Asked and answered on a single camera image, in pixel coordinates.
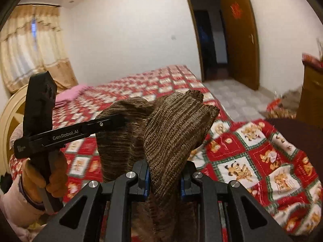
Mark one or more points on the person's left hand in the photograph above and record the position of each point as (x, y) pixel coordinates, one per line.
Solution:
(32, 179)

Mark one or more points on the red paper door decoration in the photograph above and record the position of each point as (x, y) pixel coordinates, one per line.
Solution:
(235, 10)

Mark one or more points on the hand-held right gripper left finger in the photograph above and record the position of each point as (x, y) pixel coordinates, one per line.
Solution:
(147, 184)

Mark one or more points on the beige patterned curtain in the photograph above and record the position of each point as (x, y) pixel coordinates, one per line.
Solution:
(25, 55)

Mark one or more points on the red patterned packet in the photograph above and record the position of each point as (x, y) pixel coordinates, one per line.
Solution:
(275, 105)

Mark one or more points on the red printed patchwork quilt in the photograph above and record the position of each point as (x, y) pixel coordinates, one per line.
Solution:
(252, 156)

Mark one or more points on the dark wooden door frame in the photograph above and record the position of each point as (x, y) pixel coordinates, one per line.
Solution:
(191, 30)

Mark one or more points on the grey brown cloth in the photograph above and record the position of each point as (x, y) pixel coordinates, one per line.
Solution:
(291, 98)

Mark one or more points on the person's left forearm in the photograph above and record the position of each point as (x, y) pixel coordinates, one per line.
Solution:
(15, 206)

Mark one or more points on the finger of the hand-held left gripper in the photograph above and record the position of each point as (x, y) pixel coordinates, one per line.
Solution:
(106, 124)

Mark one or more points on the dark brown cloth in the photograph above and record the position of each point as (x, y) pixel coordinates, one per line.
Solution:
(302, 136)

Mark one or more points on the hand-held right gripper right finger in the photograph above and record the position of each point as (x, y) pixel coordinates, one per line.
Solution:
(182, 185)

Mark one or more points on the cream wooden headboard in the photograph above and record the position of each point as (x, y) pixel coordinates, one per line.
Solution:
(12, 116)

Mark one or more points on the brown wooden door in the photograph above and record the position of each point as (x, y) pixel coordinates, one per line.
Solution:
(242, 42)

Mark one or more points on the wooden cabinet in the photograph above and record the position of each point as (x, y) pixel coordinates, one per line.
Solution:
(313, 93)

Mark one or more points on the brown knitted sweater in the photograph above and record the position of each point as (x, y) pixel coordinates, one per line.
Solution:
(171, 136)

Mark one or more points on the pink pillow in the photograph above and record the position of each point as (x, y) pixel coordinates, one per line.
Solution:
(68, 95)

